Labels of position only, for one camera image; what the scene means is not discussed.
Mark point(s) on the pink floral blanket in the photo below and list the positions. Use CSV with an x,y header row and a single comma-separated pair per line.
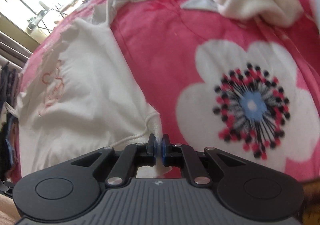
x,y
243,86

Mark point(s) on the folding table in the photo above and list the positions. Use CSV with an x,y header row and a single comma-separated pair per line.
x,y
37,21

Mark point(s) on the white sweatshirt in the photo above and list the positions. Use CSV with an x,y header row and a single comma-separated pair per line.
x,y
83,96

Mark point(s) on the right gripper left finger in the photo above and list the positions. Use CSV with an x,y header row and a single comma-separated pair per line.
x,y
130,159

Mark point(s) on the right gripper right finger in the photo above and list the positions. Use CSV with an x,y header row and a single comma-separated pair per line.
x,y
187,160

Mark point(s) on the stack of folded clothes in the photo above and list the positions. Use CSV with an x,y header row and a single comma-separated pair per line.
x,y
10,83

